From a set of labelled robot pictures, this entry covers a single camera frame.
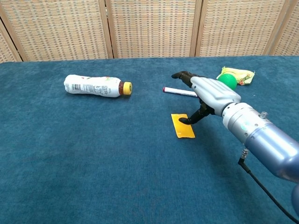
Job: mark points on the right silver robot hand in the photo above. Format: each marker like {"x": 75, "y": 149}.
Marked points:
{"x": 212, "y": 92}

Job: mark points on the yellow rectangular card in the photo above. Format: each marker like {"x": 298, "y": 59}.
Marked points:
{"x": 184, "y": 130}

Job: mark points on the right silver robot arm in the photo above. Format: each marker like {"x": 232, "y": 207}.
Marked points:
{"x": 264, "y": 135}

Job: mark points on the green ball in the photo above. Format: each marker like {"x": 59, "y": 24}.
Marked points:
{"x": 230, "y": 80}

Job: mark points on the red and white marker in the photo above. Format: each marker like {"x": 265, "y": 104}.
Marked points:
{"x": 180, "y": 91}

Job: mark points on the yellow snack packet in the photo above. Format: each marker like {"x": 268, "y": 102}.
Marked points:
{"x": 244, "y": 75}

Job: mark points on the woven rattan folding screen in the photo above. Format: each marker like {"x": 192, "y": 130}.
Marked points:
{"x": 151, "y": 28}

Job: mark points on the white plastic bottle yellow cap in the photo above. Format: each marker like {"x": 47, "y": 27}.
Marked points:
{"x": 93, "y": 86}

